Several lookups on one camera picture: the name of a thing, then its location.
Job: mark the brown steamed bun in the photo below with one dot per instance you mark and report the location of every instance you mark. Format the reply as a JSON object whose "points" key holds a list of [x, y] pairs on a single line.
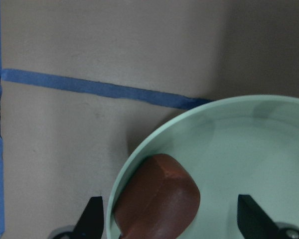
{"points": [[159, 201]]}

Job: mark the mint green plate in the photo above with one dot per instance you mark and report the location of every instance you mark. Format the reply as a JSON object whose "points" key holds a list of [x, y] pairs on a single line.
{"points": [[240, 145]]}

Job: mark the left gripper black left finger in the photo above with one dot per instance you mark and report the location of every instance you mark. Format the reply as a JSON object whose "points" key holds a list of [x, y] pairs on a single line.
{"points": [[91, 223]]}

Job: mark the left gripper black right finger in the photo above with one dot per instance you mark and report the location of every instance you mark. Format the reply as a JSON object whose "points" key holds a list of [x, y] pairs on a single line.
{"points": [[254, 223]]}

